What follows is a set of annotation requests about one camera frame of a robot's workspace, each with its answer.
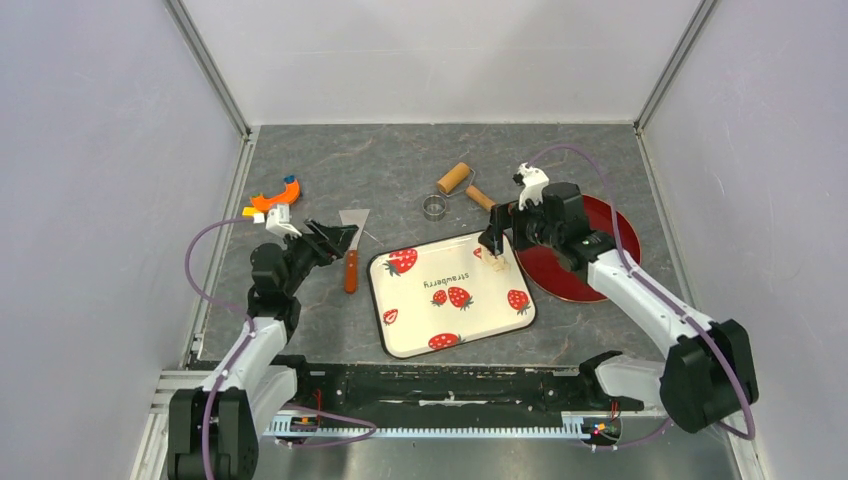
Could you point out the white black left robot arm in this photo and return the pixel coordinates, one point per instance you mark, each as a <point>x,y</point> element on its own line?
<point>214,428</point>

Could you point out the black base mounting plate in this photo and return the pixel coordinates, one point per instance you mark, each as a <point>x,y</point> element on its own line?
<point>453,396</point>

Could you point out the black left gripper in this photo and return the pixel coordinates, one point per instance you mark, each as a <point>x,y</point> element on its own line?
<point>335,239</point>

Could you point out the dark red round plate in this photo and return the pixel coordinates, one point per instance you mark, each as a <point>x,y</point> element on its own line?
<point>600,261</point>

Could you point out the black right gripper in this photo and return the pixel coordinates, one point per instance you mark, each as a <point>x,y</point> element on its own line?
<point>504,216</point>

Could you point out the white strawberry print tray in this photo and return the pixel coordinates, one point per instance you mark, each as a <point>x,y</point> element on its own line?
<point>445,293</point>

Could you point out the orange curved toy block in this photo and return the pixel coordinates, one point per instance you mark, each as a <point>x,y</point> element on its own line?
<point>289,195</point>

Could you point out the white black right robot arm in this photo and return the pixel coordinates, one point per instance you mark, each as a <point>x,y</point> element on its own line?
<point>707,374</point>

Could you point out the metal scraper with wooden handle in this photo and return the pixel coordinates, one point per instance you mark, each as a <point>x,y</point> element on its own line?
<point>358,218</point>

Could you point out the light blue slotted cable duct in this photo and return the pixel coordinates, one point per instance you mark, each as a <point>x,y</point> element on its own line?
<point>571,428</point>

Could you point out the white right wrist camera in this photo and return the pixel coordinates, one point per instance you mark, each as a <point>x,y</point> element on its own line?
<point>533,181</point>

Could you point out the wooden dough roller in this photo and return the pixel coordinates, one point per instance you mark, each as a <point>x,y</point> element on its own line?
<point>460,179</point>

